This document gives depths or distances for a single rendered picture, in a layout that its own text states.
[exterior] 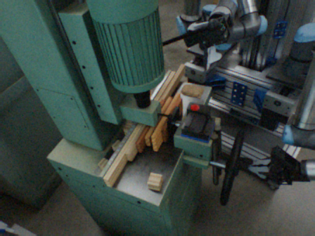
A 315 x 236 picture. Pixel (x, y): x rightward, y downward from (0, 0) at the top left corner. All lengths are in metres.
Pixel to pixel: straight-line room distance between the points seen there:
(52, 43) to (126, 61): 0.22
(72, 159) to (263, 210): 1.26
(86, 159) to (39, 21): 0.59
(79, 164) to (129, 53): 0.59
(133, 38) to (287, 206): 1.55
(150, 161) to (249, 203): 1.08
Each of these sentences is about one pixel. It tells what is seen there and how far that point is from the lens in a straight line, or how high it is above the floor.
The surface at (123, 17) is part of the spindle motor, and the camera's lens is 0.62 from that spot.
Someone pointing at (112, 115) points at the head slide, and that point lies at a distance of 0.91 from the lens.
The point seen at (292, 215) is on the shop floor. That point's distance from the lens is 1.89.
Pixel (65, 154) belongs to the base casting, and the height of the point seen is 0.80.
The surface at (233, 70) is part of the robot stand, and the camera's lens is 1.56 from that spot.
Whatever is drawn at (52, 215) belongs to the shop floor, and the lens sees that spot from 2.01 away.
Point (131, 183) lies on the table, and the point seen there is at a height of 0.90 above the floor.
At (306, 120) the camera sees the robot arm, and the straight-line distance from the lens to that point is 1.01.
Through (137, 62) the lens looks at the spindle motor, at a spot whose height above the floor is 1.27.
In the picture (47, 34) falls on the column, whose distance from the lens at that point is 0.77.
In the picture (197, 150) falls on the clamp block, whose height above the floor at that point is 0.92.
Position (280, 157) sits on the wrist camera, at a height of 0.86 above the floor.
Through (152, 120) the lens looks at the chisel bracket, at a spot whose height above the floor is 1.01.
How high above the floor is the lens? 1.65
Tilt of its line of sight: 46 degrees down
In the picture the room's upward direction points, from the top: 9 degrees counter-clockwise
